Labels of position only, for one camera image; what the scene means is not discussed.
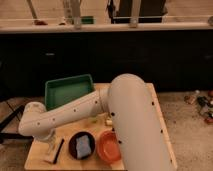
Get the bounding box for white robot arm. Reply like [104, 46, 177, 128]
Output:
[18, 74, 175, 171]

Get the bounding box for black chair base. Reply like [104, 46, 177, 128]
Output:
[0, 104, 34, 145]

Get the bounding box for orange bowl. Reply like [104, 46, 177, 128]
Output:
[96, 131, 121, 164]

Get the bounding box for green box on shelf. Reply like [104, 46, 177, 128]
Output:
[81, 16, 94, 24]

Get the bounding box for blue sponge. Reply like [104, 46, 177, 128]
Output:
[76, 135, 91, 159]

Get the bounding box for green plastic tray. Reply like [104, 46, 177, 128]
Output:
[45, 74, 94, 110]

